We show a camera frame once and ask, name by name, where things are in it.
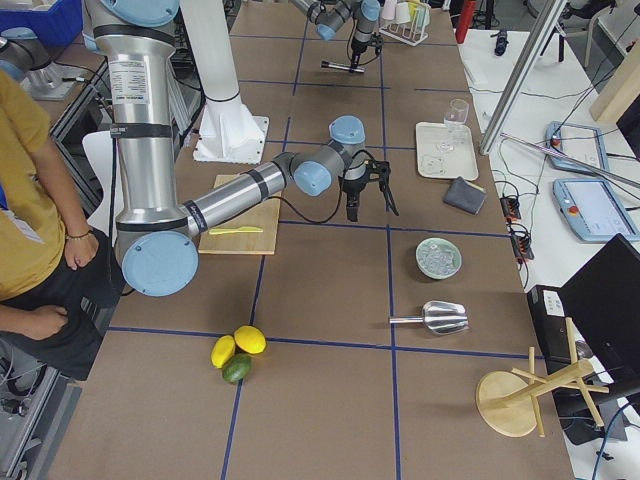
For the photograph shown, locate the person's hand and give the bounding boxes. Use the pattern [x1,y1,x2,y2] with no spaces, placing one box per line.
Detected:
[64,231,99,270]

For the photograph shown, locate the near teach pendant tablet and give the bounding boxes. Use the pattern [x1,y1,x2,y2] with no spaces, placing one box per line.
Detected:
[552,178,639,243]

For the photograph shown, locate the cream bear tray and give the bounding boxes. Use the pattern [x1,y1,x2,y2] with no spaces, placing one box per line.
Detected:
[415,122,479,181]

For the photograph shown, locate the yellow lemons at edge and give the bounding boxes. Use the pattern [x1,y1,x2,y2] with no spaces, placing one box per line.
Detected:
[210,325,267,369]

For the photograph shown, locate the white wire cup rack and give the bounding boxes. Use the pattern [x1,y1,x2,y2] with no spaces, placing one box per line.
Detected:
[379,0,431,46]

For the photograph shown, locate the green lime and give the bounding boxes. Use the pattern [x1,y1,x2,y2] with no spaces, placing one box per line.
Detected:
[222,353,252,384]

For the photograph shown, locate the yellow plastic knife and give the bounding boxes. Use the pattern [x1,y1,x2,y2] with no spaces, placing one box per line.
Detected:
[208,226,264,236]

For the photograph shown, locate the black monitor near stand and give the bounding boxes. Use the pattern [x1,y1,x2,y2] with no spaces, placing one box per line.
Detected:
[527,234,639,403]

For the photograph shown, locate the steel ice scoop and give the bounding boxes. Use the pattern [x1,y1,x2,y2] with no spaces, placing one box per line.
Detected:
[389,300,469,336]

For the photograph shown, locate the aluminium frame post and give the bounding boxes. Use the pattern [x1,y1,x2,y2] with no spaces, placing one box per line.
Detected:
[479,0,566,155]

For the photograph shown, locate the red tube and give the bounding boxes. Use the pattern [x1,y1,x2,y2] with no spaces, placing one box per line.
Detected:
[455,0,476,44]

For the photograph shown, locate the bamboo cutting board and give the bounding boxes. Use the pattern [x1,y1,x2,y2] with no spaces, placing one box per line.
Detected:
[198,200,280,255]

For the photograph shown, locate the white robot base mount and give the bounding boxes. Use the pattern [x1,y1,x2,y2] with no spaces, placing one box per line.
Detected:
[180,0,269,165]

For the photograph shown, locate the far teach pendant tablet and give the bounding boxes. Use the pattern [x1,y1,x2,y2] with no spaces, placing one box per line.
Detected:
[546,121,609,175]

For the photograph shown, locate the steel muddler black tip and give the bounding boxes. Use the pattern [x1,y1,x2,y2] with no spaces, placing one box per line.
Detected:
[321,60,365,74]

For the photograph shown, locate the green bowl of ice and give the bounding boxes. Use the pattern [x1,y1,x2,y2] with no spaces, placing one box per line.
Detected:
[415,238,462,280]

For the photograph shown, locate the person in yellow shirt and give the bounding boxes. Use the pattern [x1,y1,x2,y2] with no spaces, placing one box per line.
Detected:
[1,73,125,381]

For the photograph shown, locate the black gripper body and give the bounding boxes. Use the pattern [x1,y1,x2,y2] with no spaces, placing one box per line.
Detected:
[349,34,384,56]
[341,159,390,197]

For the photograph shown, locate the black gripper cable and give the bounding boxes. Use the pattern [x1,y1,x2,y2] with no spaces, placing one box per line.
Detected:
[272,149,386,224]

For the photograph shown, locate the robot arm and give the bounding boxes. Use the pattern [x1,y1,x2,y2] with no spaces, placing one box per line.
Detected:
[292,0,383,74]
[83,1,395,297]

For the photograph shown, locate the grey folded cloth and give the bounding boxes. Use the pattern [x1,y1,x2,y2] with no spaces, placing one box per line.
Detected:
[443,177,487,215]

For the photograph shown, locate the teach pendant tablet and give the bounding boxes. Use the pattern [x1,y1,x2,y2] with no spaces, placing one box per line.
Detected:
[552,178,639,243]
[546,121,609,175]

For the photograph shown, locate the clear wine glass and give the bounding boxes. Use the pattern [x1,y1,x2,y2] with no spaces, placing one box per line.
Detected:
[441,98,469,152]

